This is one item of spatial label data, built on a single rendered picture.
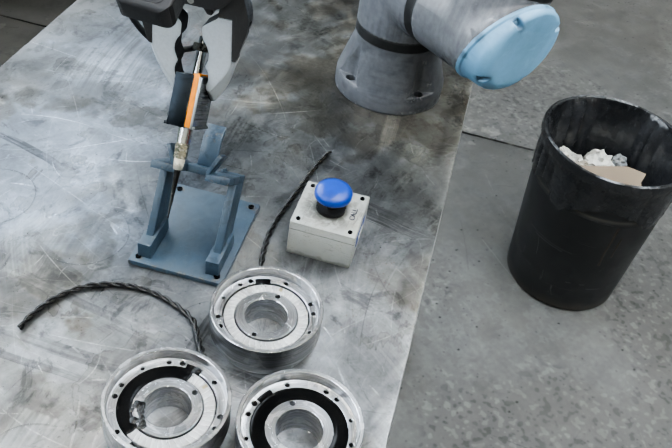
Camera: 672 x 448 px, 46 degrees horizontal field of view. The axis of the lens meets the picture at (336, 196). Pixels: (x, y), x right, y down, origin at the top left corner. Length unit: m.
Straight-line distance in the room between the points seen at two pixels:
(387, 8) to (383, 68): 0.08
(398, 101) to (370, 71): 0.05
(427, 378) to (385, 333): 1.00
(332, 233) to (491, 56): 0.27
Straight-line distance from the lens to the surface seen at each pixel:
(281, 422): 0.71
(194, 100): 0.72
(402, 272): 0.86
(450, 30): 0.94
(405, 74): 1.06
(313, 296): 0.77
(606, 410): 1.89
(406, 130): 1.06
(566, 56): 3.06
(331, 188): 0.83
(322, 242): 0.83
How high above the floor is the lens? 1.41
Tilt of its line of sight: 41 degrees down
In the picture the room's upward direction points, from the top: 9 degrees clockwise
